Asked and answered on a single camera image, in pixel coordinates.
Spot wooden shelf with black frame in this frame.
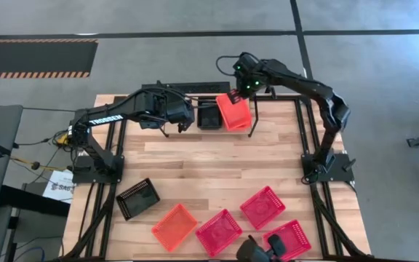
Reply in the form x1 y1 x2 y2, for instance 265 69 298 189
151 79 278 139

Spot black rounded bulky object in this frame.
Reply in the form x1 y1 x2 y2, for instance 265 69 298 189
235 234 287 262

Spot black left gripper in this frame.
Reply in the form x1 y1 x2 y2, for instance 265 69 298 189
165 95 196 134

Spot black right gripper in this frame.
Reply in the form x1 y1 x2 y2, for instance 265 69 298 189
228 52 267 106

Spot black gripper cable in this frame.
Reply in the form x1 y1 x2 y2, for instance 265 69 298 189
215 54 240 78

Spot black plastic mesh basket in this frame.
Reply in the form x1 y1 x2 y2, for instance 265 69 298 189
115 177 161 222
196 105 223 130

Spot white printed paper sheet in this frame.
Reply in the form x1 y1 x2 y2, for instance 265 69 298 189
42 170 76 205

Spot black metal table frame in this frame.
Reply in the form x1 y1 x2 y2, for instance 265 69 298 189
58 94 372 262

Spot orange plastic mesh basket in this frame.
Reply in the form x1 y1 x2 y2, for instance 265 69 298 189
151 202 199 253
215 92 253 133

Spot red plastic mesh basket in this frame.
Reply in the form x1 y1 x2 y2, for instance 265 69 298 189
262 219 313 262
194 208 244 258
239 185 287 231

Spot black support beam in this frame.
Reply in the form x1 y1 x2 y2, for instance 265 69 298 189
0 184 71 219

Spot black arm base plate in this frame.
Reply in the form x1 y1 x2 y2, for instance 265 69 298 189
71 154 125 184
301 152 356 183

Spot black mat with striped edges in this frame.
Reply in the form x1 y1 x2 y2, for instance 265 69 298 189
0 38 99 79

